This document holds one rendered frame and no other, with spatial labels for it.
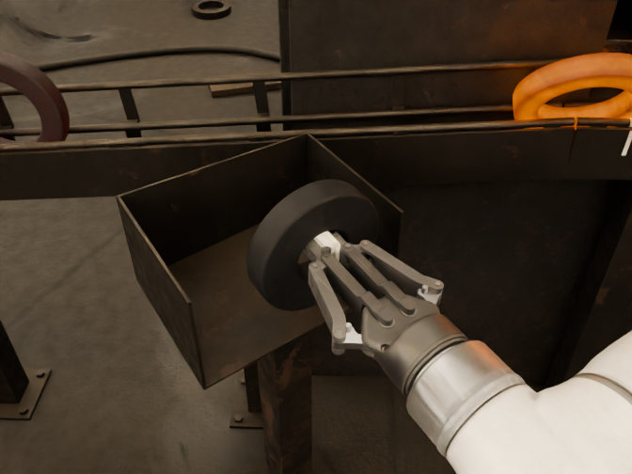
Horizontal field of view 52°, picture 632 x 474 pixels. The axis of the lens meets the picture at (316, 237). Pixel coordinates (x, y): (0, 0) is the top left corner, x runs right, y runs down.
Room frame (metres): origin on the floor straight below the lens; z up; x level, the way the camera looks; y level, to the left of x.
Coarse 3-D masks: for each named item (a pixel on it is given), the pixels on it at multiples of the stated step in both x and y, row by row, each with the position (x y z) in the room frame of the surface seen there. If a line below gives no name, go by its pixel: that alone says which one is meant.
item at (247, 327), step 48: (288, 144) 0.72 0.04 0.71; (144, 192) 0.61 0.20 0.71; (192, 192) 0.64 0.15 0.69; (240, 192) 0.68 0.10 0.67; (288, 192) 0.72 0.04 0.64; (144, 240) 0.52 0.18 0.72; (192, 240) 0.64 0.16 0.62; (240, 240) 0.66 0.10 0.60; (384, 240) 0.59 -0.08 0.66; (144, 288) 0.57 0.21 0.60; (192, 288) 0.58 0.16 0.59; (240, 288) 0.57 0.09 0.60; (192, 336) 0.43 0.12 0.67; (240, 336) 0.50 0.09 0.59; (288, 336) 0.49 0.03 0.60; (288, 384) 0.56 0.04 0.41; (288, 432) 0.56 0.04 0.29
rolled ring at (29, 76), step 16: (0, 64) 0.83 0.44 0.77; (16, 64) 0.84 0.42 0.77; (0, 80) 0.83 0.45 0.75; (16, 80) 0.83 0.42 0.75; (32, 80) 0.83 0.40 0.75; (48, 80) 0.86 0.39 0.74; (32, 96) 0.83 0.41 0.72; (48, 96) 0.83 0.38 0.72; (48, 112) 0.83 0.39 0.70; (64, 112) 0.85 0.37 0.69; (48, 128) 0.83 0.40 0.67; (64, 128) 0.84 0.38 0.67
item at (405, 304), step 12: (348, 252) 0.48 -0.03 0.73; (348, 264) 0.49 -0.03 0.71; (360, 264) 0.47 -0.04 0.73; (360, 276) 0.46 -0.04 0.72; (372, 276) 0.45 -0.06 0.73; (372, 288) 0.45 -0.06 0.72; (384, 288) 0.43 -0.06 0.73; (396, 288) 0.43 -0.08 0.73; (396, 300) 0.42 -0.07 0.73; (408, 300) 0.41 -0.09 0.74; (408, 312) 0.40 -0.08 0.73
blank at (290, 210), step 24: (312, 192) 0.52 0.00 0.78; (336, 192) 0.52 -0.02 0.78; (288, 216) 0.49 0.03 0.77; (312, 216) 0.50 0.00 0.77; (336, 216) 0.52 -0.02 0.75; (360, 216) 0.53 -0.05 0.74; (264, 240) 0.48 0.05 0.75; (288, 240) 0.48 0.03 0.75; (360, 240) 0.54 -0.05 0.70; (264, 264) 0.47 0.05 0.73; (288, 264) 0.48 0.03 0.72; (264, 288) 0.47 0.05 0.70; (288, 288) 0.48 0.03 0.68
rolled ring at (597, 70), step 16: (560, 64) 0.75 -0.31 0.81; (576, 64) 0.74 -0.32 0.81; (592, 64) 0.74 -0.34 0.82; (608, 64) 0.73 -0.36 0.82; (624, 64) 0.73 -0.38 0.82; (528, 80) 0.77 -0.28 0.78; (544, 80) 0.75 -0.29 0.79; (560, 80) 0.74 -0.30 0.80; (576, 80) 0.73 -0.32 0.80; (592, 80) 0.73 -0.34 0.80; (608, 80) 0.73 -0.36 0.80; (624, 80) 0.73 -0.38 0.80; (528, 96) 0.76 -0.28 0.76; (544, 96) 0.75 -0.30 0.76; (624, 96) 0.79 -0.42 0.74; (528, 112) 0.78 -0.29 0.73; (544, 112) 0.81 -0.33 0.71; (560, 112) 0.82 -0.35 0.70; (576, 112) 0.82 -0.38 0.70; (592, 112) 0.82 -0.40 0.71; (608, 112) 0.80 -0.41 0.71; (624, 112) 0.78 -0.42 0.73; (528, 128) 0.81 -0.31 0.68; (576, 128) 0.81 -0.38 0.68
